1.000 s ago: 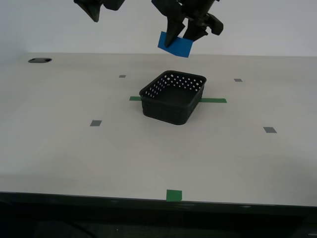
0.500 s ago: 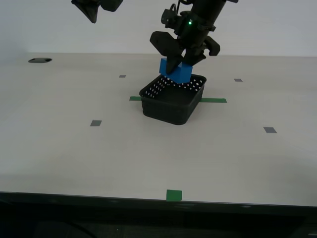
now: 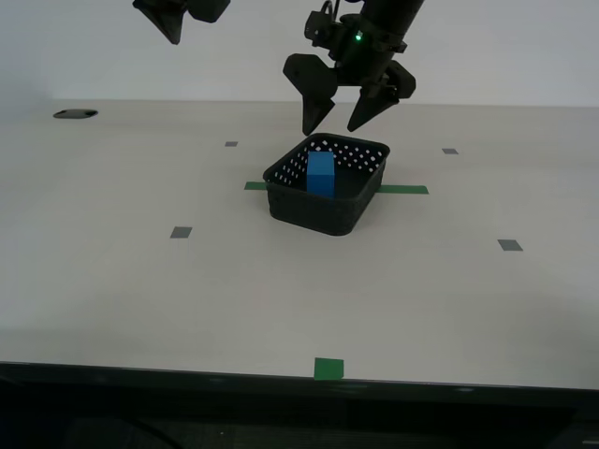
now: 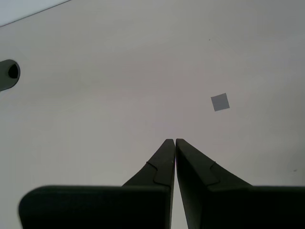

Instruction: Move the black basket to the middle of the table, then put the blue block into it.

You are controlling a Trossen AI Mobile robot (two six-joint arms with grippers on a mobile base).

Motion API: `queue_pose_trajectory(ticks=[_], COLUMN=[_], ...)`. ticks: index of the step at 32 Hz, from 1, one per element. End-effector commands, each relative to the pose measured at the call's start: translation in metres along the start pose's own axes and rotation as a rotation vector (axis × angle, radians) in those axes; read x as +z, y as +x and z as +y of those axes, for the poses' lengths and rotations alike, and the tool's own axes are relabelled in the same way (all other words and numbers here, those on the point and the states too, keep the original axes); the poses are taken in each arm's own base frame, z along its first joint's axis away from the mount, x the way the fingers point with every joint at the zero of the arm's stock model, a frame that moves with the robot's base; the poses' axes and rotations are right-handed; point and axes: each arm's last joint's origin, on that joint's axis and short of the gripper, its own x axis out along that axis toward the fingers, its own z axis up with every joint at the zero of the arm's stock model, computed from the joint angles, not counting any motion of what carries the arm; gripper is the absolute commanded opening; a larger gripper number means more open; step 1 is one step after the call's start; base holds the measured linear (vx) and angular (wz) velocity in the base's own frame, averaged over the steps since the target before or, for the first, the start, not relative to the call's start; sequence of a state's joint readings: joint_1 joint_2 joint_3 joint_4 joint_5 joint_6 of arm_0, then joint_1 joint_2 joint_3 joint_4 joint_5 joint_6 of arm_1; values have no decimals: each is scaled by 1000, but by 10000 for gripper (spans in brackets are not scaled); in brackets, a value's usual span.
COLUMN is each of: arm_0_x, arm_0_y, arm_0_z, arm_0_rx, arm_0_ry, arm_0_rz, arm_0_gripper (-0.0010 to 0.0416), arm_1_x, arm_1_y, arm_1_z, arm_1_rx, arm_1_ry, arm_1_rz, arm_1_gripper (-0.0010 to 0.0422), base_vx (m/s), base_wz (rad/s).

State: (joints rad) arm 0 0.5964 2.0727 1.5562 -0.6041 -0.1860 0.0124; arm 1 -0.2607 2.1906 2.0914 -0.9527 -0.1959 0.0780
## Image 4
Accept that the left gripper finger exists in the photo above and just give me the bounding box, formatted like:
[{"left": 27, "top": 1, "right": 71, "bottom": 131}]
[
  {"left": 18, "top": 138, "right": 176, "bottom": 229},
  {"left": 175, "top": 138, "right": 305, "bottom": 229}
]

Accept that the small grey tape square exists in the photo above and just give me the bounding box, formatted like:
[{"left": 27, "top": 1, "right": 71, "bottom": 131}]
[{"left": 211, "top": 93, "right": 231, "bottom": 112}]

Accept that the black table cable grommet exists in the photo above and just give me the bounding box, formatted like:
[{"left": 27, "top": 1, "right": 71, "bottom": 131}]
[{"left": 0, "top": 59, "right": 21, "bottom": 93}]

